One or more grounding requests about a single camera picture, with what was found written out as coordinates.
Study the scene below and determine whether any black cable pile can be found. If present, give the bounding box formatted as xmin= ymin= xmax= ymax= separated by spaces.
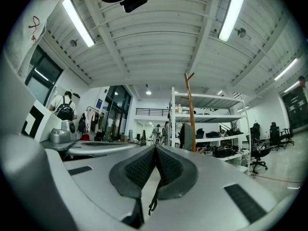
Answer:
xmin=211 ymin=145 xmax=239 ymax=158

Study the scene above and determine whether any clothes rail with garments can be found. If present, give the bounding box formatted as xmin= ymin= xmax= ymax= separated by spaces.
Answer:
xmin=77 ymin=106 xmax=107 ymax=141

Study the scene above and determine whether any red floor cable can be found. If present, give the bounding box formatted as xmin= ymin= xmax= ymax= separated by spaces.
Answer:
xmin=251 ymin=173 xmax=304 ymax=184

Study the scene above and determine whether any person's white printed shirt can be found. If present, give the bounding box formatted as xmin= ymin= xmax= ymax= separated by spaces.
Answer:
xmin=3 ymin=0 xmax=80 ymax=77

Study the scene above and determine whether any long ceiling tube light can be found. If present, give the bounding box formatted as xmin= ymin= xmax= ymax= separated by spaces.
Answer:
xmin=62 ymin=0 xmax=96 ymax=48
xmin=274 ymin=57 xmax=299 ymax=81
xmin=217 ymin=0 xmax=249 ymax=42
xmin=283 ymin=80 xmax=301 ymax=93

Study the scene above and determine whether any black head-worn camera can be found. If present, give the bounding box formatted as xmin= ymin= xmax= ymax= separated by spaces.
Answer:
xmin=119 ymin=0 xmax=148 ymax=13

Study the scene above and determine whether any white metal shelving unit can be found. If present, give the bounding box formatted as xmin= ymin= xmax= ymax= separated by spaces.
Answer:
xmin=169 ymin=87 xmax=252 ymax=176

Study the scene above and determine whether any black framed glass door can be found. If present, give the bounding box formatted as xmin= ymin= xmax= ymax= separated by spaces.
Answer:
xmin=103 ymin=85 xmax=133 ymax=142

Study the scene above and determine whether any black framed window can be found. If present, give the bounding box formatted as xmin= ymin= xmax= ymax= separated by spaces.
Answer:
xmin=25 ymin=44 xmax=64 ymax=106

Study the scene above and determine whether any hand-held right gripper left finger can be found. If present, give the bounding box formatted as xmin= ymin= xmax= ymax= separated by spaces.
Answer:
xmin=63 ymin=145 xmax=157 ymax=231

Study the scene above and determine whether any black office chair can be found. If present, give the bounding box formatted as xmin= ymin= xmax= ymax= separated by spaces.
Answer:
xmin=250 ymin=122 xmax=261 ymax=142
xmin=249 ymin=138 xmax=274 ymax=175
xmin=269 ymin=122 xmax=295 ymax=152

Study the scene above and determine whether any black metal railing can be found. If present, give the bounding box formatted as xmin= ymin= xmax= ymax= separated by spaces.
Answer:
xmin=135 ymin=107 xmax=170 ymax=116

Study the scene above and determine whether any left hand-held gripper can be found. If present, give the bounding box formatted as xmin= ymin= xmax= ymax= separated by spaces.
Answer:
xmin=21 ymin=100 xmax=145 ymax=157

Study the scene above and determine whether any brown wooden coat stand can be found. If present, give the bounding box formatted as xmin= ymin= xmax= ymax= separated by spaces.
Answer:
xmin=180 ymin=72 xmax=197 ymax=153

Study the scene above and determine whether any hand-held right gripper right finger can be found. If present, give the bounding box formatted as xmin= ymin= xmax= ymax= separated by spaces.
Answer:
xmin=144 ymin=145 xmax=289 ymax=231

